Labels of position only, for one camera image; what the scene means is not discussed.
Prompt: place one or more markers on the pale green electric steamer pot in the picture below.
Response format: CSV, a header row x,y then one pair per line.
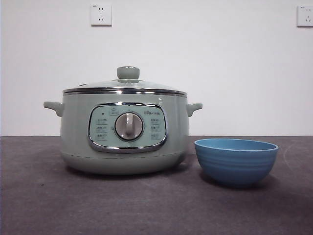
x,y
73,134

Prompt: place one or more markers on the white wall socket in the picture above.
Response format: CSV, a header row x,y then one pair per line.
x,y
101,14
305,16

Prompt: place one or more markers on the glass lid with green knob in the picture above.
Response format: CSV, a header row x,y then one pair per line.
x,y
127,72

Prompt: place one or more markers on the blue ribbed bowl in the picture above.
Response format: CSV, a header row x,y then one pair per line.
x,y
234,166

